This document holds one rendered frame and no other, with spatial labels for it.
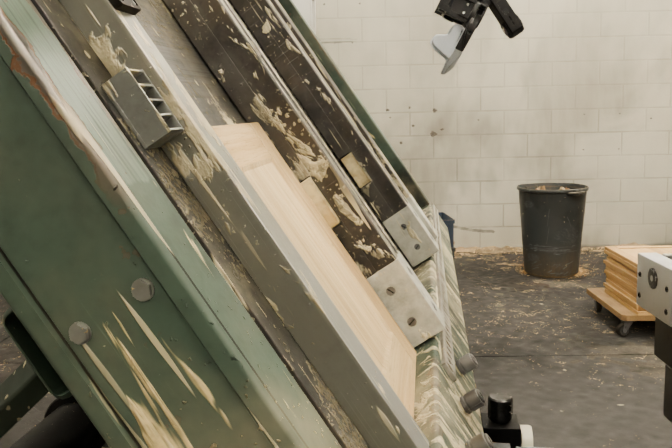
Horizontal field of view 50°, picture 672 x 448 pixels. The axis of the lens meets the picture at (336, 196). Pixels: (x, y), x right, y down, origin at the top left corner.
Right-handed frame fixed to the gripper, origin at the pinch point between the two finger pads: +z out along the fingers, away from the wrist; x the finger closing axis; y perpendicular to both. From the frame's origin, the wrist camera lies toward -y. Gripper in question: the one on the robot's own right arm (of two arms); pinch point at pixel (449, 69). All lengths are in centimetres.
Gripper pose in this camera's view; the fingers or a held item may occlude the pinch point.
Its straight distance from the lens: 140.0
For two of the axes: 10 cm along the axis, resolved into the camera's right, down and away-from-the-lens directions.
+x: -0.2, 1.2, -9.9
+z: -4.4, 8.9, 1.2
